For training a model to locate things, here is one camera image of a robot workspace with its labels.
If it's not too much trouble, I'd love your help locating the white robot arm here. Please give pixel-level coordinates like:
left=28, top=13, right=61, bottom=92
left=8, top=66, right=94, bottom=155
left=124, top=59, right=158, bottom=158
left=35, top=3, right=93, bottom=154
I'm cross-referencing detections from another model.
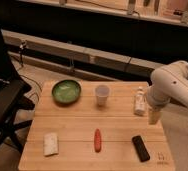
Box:
left=145, top=61, right=188, bottom=125

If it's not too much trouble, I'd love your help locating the green ceramic bowl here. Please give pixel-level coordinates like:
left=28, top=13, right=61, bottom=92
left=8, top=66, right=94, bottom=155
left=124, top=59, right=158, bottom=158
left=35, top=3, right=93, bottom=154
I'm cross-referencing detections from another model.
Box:
left=51, top=80, right=81, bottom=104

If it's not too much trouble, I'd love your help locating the white plastic bottle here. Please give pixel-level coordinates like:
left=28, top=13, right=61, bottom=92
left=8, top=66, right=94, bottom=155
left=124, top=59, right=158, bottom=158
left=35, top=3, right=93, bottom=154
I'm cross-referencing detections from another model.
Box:
left=134, top=87, right=146, bottom=116

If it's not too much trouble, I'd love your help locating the black remote control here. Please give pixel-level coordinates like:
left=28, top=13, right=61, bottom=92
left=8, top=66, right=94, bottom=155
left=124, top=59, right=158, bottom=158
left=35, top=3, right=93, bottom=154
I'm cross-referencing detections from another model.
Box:
left=132, top=135, right=150, bottom=162

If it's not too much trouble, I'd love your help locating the translucent plastic cup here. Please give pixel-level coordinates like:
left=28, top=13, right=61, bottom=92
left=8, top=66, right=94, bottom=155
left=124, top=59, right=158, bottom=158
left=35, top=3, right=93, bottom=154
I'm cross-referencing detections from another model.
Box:
left=95, top=85, right=110, bottom=106

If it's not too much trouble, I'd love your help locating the white folded cloth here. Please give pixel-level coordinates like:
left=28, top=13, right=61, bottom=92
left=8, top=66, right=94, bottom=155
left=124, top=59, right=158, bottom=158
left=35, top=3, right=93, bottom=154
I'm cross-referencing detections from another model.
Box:
left=43, top=133, right=58, bottom=156

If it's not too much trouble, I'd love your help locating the black office chair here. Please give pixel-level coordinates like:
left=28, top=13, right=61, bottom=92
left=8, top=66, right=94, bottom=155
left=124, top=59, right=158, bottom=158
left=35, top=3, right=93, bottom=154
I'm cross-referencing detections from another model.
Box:
left=0, top=30, right=35, bottom=152

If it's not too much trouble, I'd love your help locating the black floor cable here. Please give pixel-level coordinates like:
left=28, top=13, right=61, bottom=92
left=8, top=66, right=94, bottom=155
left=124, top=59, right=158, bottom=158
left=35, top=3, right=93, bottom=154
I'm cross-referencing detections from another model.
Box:
left=10, top=54, right=43, bottom=101

